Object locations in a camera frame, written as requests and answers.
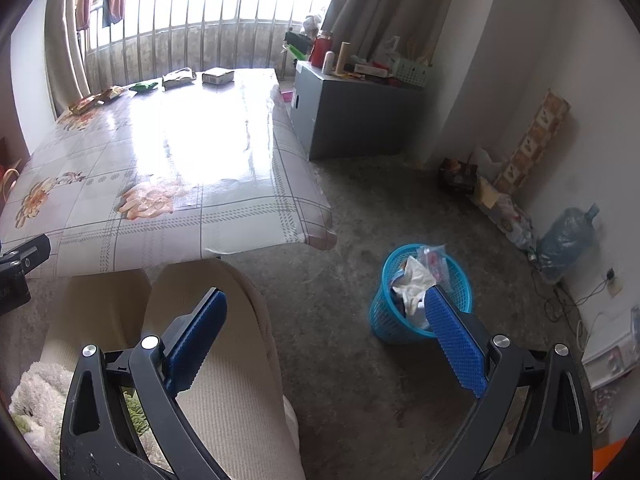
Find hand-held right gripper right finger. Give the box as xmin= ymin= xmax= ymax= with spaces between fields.
xmin=424 ymin=284 xmax=593 ymax=480

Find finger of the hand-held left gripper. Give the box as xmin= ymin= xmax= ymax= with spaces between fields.
xmin=0 ymin=233 xmax=52 ymax=277

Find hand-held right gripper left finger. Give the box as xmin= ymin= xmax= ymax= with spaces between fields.
xmin=59 ymin=286 xmax=228 ymax=480

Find blue plastic wastebasket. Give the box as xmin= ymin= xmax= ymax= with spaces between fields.
xmin=370 ymin=243 xmax=475 ymax=345

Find white wrapper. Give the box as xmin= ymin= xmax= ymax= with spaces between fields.
xmin=390 ymin=255 xmax=437 ymax=319

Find clear plastic bag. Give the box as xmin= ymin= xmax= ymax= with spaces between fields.
xmin=416 ymin=244 xmax=449 ymax=287

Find fluffy white green garment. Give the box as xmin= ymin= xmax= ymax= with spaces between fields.
xmin=9 ymin=360 xmax=152 ymax=462

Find floral printed bag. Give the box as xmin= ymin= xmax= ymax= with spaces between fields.
xmin=492 ymin=195 xmax=539 ymax=252

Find large blue water jug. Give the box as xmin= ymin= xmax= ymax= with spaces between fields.
xmin=536 ymin=202 xmax=602 ymax=284

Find yellow white packet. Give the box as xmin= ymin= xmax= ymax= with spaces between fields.
xmin=472 ymin=177 xmax=502 ymax=209

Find white plastic drawer unit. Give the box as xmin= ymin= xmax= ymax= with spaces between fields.
xmin=580 ymin=309 xmax=640 ymax=392

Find floral checked tablecloth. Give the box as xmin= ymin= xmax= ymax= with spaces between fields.
xmin=0 ymin=67 xmax=335 ymax=281

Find dark printed box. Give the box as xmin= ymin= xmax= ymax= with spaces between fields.
xmin=438 ymin=157 xmax=479 ymax=194

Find long patterned box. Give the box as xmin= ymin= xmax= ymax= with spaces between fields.
xmin=492 ymin=88 xmax=572 ymax=197

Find beige curtain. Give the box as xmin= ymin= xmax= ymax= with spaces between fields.
xmin=44 ymin=0 xmax=102 ymax=107
xmin=320 ymin=0 xmax=477 ymax=92

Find grey cabinet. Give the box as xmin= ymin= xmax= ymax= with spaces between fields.
xmin=290 ymin=60 xmax=427 ymax=162

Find teal plastic basket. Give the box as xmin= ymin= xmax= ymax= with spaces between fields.
xmin=395 ymin=56 xmax=432 ymax=87

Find metal window railing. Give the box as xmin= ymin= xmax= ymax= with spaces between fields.
xmin=81 ymin=0 xmax=342 ymax=87

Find white plastic bag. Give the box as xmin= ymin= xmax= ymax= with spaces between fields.
xmin=375 ymin=35 xmax=404 ymax=67

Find red thermos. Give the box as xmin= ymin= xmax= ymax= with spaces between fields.
xmin=310 ymin=30 xmax=335 ymax=69

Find black box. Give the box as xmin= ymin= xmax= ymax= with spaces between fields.
xmin=284 ymin=30 xmax=317 ymax=54

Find paper gift bag with handles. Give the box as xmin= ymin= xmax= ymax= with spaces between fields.
xmin=0 ymin=166 xmax=22 ymax=202

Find black cables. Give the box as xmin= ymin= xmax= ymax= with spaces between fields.
xmin=529 ymin=254 xmax=622 ymax=352

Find wall power socket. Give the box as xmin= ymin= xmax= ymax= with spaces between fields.
xmin=602 ymin=267 xmax=624 ymax=297

